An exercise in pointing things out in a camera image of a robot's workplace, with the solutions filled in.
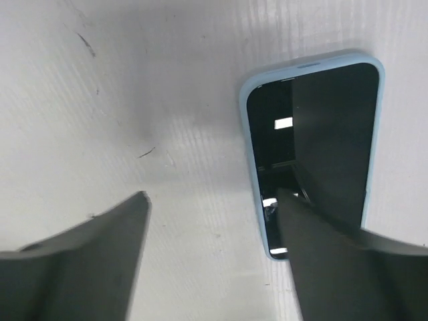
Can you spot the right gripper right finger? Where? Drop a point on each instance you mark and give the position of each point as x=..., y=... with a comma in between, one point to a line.
x=346, y=273

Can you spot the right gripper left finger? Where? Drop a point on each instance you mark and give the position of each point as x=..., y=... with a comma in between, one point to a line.
x=86, y=272

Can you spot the phone blue case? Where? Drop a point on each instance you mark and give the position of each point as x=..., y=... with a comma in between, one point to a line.
x=311, y=126

